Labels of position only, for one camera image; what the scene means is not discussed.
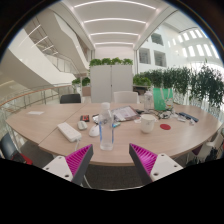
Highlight white chair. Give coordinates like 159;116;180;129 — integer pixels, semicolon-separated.
113;90;140;104

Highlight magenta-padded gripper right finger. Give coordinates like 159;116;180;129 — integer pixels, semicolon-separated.
128;143;184;185

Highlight green tote bag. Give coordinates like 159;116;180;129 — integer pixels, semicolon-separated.
152;87;174;112

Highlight potted green plants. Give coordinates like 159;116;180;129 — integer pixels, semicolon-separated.
71;76;92;98

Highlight clear bottle with white cap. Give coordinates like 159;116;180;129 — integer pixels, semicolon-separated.
143;90;154;113

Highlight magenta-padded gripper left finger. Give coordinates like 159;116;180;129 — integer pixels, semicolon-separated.
42;143;94;187

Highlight glass railing with wooden handrail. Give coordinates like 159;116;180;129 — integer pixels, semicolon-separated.
0;83;76;113

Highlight green plant hedge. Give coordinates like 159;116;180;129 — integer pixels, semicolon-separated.
133;64;224;109

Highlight white computer mouse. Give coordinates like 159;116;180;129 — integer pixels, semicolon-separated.
88;124;101;138

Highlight white cup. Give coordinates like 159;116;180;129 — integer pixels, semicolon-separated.
139;114;157;135

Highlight dark chair with red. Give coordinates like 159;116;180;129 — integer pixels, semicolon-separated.
0;132;34;166

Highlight white cabinet with plants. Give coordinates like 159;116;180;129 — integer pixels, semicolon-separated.
89;57;134;104

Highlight black cables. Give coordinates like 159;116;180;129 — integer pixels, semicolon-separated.
151;109;174;120

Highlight ceiling light strips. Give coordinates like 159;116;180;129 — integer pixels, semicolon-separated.
73;0;157;48

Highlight white paper sheet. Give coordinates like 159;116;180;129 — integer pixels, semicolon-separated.
27;110;45;116

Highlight clear plastic water bottle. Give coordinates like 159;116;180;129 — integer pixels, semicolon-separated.
98;101;115;151

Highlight open printed magazine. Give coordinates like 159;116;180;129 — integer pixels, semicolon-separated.
111;105;140;123

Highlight black chair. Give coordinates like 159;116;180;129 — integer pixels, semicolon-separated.
59;93;82;105

